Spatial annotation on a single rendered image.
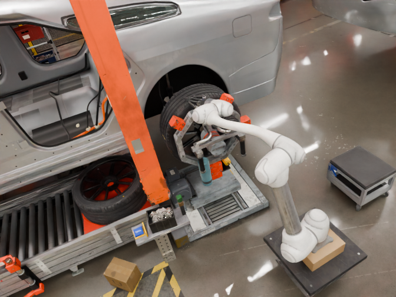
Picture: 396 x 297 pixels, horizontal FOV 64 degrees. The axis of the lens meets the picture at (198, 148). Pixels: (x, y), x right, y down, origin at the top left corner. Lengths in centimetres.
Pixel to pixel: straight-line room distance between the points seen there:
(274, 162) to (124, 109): 94
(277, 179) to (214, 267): 123
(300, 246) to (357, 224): 106
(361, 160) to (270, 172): 149
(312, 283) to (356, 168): 111
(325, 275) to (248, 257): 66
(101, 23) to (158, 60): 81
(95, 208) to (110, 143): 55
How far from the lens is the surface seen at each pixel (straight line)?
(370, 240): 298
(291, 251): 208
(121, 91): 191
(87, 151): 272
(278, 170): 173
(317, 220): 216
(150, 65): 246
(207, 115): 196
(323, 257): 235
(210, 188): 294
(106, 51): 181
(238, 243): 284
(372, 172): 300
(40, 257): 286
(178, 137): 235
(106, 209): 273
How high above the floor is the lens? 241
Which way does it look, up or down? 41 degrees down
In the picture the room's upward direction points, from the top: 12 degrees counter-clockwise
